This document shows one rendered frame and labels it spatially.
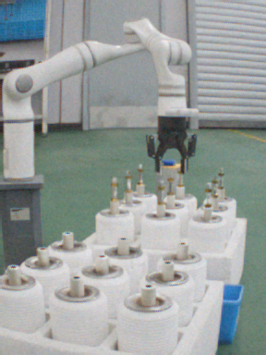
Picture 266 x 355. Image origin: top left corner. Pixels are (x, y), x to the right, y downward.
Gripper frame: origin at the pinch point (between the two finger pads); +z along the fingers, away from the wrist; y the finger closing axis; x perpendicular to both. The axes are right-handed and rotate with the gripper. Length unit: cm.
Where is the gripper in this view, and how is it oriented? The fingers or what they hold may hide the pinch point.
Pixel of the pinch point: (171, 168)
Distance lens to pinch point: 146.8
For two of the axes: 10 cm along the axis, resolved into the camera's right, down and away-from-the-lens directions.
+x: 3.6, 1.6, -9.2
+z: 0.0, 9.8, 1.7
